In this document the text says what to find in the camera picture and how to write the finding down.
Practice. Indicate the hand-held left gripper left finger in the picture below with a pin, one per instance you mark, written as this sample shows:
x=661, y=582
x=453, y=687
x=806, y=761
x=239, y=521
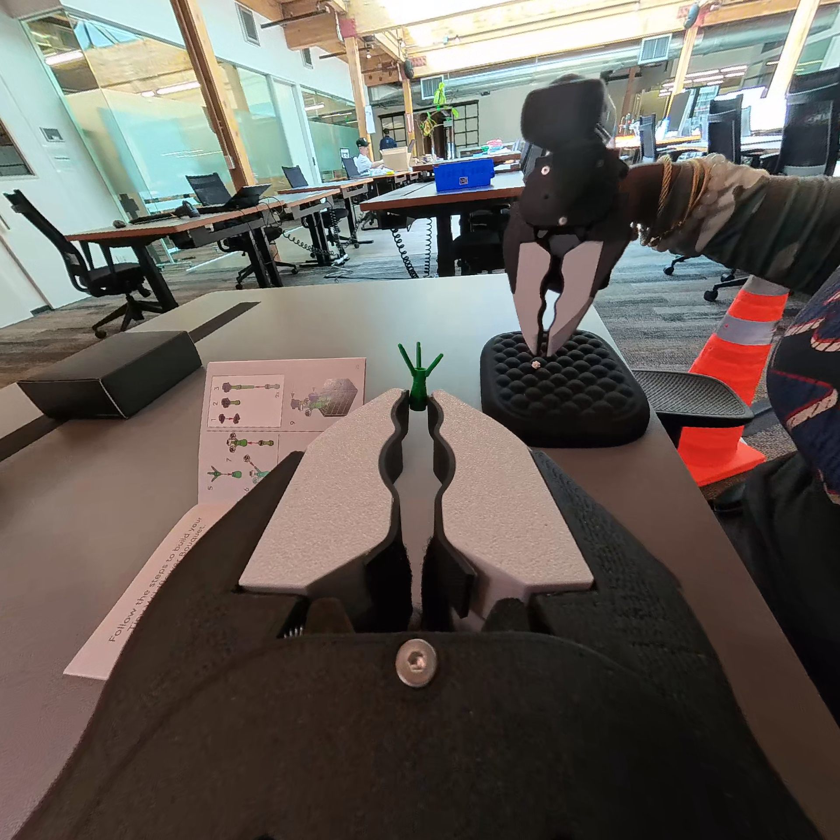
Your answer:
x=328, y=512

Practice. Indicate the green toy stem brick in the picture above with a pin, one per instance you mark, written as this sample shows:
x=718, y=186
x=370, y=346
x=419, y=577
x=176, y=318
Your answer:
x=418, y=381

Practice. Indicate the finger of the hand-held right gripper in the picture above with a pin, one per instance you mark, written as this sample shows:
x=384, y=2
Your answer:
x=532, y=282
x=580, y=276

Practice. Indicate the matte black box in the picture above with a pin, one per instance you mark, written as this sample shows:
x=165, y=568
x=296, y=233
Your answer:
x=112, y=372

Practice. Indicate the black chair armrest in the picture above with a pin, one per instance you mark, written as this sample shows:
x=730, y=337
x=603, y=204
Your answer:
x=696, y=394

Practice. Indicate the white instruction booklet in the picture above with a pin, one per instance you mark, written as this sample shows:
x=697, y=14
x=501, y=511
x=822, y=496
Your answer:
x=263, y=407

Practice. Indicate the person's right forearm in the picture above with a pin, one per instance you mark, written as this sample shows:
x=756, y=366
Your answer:
x=775, y=217

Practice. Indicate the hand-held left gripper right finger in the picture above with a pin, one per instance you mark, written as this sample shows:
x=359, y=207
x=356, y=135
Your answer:
x=512, y=512

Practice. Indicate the black mesh cushion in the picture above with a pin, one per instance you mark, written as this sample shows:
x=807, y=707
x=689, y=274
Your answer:
x=565, y=387

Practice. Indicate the person's dark clothing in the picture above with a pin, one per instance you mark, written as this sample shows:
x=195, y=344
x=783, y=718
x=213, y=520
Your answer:
x=801, y=525

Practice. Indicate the orange traffic cone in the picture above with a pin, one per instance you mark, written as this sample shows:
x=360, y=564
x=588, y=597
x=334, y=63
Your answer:
x=729, y=381

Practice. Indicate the blue plastic crate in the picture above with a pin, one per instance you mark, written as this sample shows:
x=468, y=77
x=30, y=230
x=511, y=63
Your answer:
x=463, y=175

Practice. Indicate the black office chair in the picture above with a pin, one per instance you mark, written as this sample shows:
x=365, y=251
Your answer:
x=236, y=217
x=92, y=269
x=788, y=145

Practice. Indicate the person's right hand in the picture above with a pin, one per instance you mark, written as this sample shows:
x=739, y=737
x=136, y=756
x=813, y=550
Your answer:
x=637, y=204

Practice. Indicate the wooden table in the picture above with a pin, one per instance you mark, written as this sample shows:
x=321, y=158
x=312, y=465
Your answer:
x=440, y=197
x=171, y=226

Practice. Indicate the grey desk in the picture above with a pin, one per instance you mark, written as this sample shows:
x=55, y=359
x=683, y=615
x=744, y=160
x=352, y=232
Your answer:
x=105, y=525

